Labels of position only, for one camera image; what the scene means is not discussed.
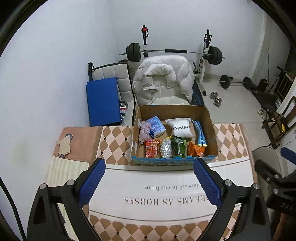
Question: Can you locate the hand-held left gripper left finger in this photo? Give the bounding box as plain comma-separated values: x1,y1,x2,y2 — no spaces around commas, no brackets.
26,158,106,241

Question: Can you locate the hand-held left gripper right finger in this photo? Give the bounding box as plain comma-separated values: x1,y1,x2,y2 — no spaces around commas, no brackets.
193,158,272,241

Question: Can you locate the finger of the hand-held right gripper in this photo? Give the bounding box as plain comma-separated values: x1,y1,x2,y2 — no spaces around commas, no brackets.
280,147,296,161
254,159,284,186

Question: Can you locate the orange snack packet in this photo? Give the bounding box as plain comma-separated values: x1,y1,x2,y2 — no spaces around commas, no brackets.
187,142,206,157

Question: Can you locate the green snack packet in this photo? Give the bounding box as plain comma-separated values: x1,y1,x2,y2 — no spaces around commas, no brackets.
171,135,190,159

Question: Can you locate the blue stick packet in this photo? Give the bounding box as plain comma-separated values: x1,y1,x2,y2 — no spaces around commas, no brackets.
192,120,207,147

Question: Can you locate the silver foil packet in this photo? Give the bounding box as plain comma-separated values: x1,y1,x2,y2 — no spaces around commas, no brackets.
159,138,173,159

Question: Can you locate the cardboard box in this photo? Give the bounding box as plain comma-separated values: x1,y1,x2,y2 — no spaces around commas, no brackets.
131,105,219,166

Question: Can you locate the white soft packet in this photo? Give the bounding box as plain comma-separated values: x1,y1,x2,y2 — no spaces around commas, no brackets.
165,118,193,138

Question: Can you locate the red snack packet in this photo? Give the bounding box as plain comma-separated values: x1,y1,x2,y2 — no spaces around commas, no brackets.
144,139,163,159

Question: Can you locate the blue white tissue pack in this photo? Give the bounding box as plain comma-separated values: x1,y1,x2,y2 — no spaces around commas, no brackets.
146,116,166,139

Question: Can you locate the person's right forearm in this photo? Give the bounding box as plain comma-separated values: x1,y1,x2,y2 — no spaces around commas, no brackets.
274,211,296,241

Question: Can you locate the beige round chair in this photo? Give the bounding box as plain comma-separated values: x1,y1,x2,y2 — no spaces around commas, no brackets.
251,146,289,183

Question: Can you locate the beige striped mat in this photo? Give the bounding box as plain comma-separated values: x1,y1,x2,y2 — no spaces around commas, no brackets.
46,156,90,188

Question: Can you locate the checked printed tablecloth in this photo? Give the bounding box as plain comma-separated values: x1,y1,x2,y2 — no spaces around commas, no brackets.
88,124,258,241

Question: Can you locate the brown cardboard piece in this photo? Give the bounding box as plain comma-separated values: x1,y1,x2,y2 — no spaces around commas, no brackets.
58,136,72,156

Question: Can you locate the brown wooden chair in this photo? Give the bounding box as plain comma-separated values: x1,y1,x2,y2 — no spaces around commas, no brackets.
261,96,296,149

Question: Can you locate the dark smartphone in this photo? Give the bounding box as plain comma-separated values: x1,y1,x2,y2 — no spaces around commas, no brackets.
59,134,74,157

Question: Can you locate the black exercise machine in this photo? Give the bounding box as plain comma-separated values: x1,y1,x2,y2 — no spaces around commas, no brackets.
251,66,294,109

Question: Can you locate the blue folded mat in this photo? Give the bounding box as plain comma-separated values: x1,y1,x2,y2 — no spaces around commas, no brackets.
86,77,122,127

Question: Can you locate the dark blue bench pad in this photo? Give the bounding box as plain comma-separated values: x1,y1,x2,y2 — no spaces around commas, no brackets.
191,80,205,106

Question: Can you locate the white chair seat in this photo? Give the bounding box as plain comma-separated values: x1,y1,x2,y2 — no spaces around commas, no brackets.
153,95,189,106

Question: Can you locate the short barbell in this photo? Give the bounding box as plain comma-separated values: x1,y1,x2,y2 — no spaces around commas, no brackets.
218,75,252,90

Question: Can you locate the white padded seat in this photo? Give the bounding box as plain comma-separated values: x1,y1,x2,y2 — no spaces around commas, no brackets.
88,61,136,127

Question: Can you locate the white down jacket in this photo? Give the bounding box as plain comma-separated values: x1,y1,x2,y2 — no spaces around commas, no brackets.
132,55,195,106

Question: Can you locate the barbell with black plates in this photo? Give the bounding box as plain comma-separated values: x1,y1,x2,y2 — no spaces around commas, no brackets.
119,42,226,64

